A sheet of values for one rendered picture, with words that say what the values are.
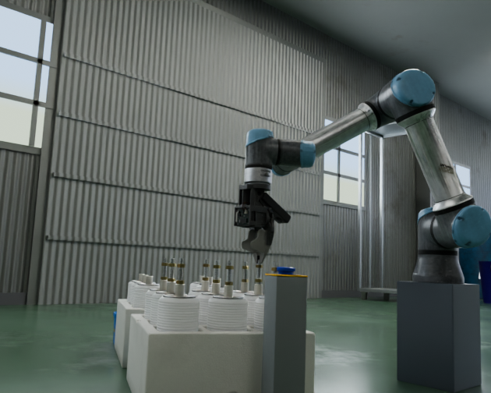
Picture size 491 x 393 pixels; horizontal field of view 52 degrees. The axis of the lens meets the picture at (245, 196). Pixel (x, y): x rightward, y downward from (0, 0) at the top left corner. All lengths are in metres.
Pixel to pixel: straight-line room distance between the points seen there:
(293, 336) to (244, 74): 4.18
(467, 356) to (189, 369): 0.87
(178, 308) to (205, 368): 0.14
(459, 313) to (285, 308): 0.70
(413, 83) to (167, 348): 0.97
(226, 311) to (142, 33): 3.52
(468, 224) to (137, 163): 3.07
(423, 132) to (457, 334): 0.59
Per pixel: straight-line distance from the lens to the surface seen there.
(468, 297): 1.67
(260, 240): 1.34
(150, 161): 4.22
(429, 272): 1.63
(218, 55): 4.90
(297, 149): 1.38
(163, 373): 1.13
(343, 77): 6.39
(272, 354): 1.06
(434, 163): 1.53
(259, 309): 1.23
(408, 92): 1.51
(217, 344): 1.15
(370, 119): 1.62
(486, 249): 7.59
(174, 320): 1.15
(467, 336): 1.67
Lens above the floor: 0.33
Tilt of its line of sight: 8 degrees up
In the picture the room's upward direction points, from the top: 2 degrees clockwise
